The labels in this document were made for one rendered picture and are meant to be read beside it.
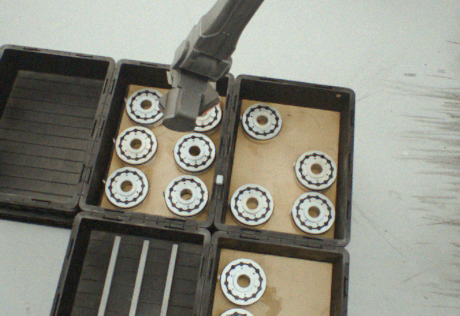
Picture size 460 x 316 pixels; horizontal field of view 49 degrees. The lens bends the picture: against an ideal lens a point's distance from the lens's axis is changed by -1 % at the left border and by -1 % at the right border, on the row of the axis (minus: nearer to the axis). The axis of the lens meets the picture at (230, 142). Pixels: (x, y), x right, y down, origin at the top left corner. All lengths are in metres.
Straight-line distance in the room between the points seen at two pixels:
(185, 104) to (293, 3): 0.94
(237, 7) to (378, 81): 0.93
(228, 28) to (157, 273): 0.64
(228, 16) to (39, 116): 0.77
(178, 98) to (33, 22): 0.96
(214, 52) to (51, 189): 0.65
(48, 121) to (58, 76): 0.13
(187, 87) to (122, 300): 0.56
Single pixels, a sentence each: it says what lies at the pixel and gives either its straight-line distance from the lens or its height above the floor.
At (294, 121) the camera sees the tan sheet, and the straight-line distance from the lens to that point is 1.34.
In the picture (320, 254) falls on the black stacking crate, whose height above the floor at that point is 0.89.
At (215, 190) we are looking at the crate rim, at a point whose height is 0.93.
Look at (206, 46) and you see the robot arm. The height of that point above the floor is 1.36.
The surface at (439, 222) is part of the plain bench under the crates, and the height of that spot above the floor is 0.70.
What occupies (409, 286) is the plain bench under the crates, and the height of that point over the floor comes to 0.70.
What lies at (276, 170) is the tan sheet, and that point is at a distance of 1.28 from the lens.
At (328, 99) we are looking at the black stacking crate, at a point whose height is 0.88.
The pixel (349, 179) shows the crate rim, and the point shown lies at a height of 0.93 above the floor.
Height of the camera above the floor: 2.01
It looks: 66 degrees down
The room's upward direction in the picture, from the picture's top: 5 degrees clockwise
